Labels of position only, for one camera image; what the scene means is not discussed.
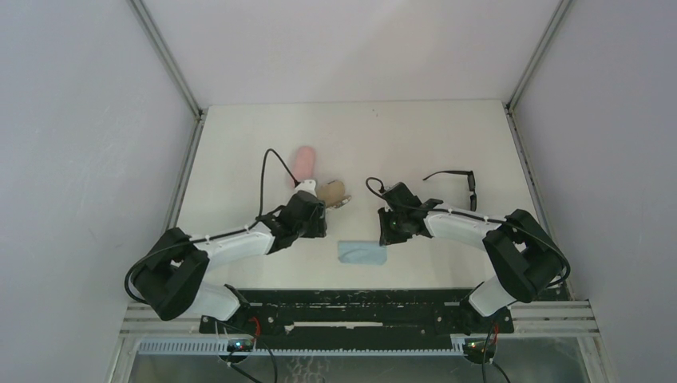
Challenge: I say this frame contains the black sunglasses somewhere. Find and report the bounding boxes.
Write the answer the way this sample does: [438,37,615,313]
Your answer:
[422,170,477,211]

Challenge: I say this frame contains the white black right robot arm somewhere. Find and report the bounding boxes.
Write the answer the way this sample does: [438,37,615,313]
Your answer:
[371,183,571,318]

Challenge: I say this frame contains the map print glasses case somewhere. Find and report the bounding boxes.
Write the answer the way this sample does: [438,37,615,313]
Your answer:
[316,180,352,211]

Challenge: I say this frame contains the white slotted cable duct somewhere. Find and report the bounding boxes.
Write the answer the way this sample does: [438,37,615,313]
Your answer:
[137,338,465,357]

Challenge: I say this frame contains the right aluminium frame rail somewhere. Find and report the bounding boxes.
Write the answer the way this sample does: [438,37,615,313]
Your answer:
[504,1,600,338]

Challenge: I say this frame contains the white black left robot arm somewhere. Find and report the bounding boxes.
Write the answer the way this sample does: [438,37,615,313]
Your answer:
[124,191,327,321]

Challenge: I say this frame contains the light blue cleaning cloth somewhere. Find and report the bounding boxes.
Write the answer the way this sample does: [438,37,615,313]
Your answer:
[337,241,387,266]

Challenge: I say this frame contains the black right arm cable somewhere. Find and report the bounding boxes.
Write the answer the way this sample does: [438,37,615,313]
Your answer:
[365,176,572,289]

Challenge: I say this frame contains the aluminium frame rail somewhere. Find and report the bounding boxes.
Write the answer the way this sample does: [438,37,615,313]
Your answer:
[504,1,600,338]
[127,0,205,229]

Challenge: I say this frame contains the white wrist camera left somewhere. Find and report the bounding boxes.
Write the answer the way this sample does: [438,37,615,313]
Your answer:
[295,179,317,197]

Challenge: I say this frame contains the pink glasses case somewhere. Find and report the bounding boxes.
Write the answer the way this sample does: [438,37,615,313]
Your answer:
[292,146,316,183]

